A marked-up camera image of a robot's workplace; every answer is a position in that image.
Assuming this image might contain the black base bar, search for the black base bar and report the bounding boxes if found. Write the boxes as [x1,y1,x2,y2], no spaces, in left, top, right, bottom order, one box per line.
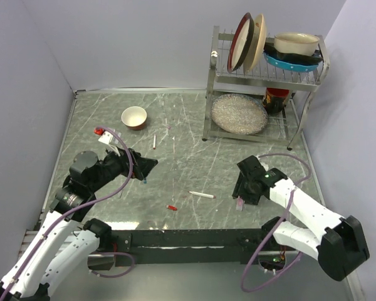
[87,228,289,267]

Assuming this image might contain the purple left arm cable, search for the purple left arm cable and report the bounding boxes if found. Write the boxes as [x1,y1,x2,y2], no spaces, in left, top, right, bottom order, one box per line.
[0,125,135,301]

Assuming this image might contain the speckled grey plate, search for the speckled grey plate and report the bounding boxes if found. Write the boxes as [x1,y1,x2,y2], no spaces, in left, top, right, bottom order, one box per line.
[211,93,268,135]

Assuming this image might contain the cream plate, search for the cream plate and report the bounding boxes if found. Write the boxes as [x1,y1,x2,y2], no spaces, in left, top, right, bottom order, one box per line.
[243,13,267,75]

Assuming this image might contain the black dish on rack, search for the black dish on rack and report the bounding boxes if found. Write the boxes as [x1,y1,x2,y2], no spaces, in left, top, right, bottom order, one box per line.
[264,43,323,65]

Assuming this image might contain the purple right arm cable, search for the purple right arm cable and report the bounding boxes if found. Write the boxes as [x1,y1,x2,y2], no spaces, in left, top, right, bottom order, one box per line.
[240,152,311,292]

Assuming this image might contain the steel dish rack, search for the steel dish rack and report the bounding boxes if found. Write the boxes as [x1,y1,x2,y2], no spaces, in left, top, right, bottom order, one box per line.
[202,26,330,151]

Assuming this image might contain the cream bowl on rack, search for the cream bowl on rack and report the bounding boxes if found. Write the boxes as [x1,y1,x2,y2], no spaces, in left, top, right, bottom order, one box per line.
[274,32,320,56]

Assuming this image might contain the red marker cap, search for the red marker cap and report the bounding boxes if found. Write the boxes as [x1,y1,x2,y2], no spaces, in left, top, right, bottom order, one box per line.
[166,205,177,211]

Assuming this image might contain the blue dotted dish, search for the blue dotted dish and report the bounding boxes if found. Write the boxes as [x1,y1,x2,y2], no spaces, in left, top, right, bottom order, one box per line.
[263,52,320,73]

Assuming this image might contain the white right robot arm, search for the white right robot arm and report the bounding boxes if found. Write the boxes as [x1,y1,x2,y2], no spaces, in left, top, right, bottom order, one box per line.
[233,156,370,281]

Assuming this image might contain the cream red bowl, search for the cream red bowl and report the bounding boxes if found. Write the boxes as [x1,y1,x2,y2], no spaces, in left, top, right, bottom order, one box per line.
[121,106,147,130]

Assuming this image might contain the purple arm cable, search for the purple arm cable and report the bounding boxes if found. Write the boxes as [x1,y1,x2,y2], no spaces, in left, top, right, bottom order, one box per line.
[0,125,135,301]
[240,152,311,292]

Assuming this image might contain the red rimmed plate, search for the red rimmed plate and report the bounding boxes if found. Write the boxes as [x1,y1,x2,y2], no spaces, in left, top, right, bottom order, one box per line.
[227,13,254,73]

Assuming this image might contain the thin white red pen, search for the thin white red pen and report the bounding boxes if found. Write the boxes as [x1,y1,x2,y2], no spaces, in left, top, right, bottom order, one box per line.
[188,191,216,199]

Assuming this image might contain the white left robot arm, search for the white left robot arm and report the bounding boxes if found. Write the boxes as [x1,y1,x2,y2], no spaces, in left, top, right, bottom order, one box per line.
[0,148,159,300]

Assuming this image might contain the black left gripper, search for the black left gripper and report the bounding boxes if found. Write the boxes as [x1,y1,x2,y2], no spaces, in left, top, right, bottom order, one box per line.
[88,142,157,192]

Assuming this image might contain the red black cup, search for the red black cup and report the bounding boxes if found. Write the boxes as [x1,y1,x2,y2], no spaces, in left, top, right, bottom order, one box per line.
[262,87,290,115]

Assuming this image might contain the pink highlighter pen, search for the pink highlighter pen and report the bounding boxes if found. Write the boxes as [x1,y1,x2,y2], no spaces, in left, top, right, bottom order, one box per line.
[236,197,244,211]

